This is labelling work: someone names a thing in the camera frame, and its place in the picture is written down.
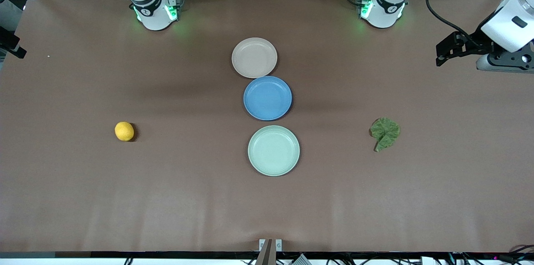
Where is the green lettuce leaf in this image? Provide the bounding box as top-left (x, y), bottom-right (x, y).
top-left (370, 117), bottom-right (401, 153)

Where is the yellow lemon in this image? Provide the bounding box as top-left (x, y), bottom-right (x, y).
top-left (115, 121), bottom-right (135, 142)

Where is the blue round plate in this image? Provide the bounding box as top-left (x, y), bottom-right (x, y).
top-left (243, 76), bottom-right (293, 121)

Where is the beige round plate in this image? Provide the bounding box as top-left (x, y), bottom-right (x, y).
top-left (232, 38), bottom-right (278, 79)

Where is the pale green round plate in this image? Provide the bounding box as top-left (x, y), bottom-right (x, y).
top-left (247, 125), bottom-right (301, 177)

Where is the white metal clamp bracket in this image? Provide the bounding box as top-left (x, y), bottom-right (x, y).
top-left (255, 239), bottom-right (283, 265)

